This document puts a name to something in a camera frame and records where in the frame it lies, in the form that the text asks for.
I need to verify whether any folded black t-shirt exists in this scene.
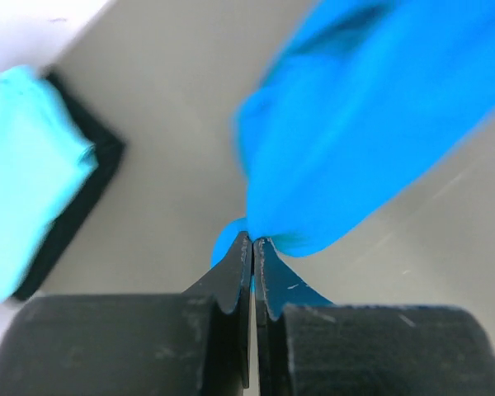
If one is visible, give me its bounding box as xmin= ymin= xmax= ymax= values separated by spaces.
xmin=12 ymin=68 xmax=126 ymax=302

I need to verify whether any folded light blue t-shirt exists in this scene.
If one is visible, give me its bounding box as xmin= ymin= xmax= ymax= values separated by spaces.
xmin=0 ymin=66 xmax=97 ymax=303

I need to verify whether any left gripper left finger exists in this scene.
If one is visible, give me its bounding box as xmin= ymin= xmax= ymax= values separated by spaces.
xmin=184 ymin=232 xmax=251 ymax=389

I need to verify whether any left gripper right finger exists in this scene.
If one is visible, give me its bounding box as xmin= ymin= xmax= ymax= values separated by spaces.
xmin=252 ymin=238 xmax=332 ymax=395

